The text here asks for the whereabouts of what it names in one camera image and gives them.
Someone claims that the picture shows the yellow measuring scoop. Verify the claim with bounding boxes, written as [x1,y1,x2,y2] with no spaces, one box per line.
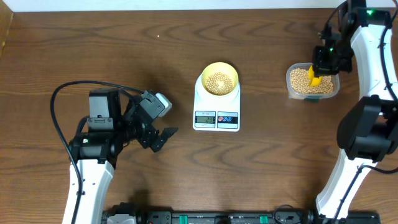
[308,66,323,86]

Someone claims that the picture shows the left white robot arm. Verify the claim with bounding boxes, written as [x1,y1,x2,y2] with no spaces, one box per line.
[63,88,178,223]

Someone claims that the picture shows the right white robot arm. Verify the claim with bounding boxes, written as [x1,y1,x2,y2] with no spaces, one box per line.
[304,0,397,223]

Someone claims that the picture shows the white digital kitchen scale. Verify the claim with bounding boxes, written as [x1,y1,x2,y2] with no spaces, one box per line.
[192,74,241,132]

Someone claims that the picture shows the yellow bowl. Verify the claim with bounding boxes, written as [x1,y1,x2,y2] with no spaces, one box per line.
[201,62,239,96]

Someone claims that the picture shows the clear container of soybeans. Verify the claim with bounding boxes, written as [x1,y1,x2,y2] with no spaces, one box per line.
[286,63,340,100]

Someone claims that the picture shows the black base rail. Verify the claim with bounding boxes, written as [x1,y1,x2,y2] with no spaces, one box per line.
[100,203,381,224]

